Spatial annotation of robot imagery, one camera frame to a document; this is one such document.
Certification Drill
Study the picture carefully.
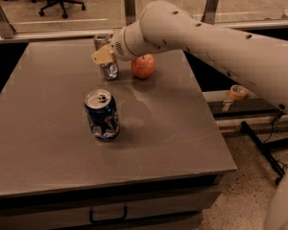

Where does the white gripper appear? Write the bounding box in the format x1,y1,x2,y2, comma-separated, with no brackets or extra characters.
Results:
91,19,182,64

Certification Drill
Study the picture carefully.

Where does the silver redbull can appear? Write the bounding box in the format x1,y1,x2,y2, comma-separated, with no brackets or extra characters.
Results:
93,34,119,81

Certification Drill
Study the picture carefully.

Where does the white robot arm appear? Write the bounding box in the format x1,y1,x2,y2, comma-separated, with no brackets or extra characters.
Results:
92,1,288,115

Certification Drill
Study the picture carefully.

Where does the red apple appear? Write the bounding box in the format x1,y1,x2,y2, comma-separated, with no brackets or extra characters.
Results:
131,54,156,80

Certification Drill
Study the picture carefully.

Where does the blue pepsi can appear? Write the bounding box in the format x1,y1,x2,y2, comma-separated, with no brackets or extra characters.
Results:
84,89,120,140

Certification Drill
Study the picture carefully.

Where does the orange tape roll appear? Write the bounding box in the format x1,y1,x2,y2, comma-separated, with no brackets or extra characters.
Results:
229,84,248,101

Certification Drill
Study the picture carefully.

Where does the black wheeled stand base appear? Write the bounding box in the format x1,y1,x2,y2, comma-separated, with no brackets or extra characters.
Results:
241,111,288,185

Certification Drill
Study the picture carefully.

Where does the metal glass bracket middle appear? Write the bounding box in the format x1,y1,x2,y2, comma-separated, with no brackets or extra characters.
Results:
124,0,136,25

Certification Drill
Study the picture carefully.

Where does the metal glass bracket right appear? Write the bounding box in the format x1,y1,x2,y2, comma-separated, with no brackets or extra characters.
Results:
202,0,219,25

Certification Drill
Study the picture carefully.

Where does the black drawer handle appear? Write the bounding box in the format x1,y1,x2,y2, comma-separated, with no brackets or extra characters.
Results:
88,206,128,225

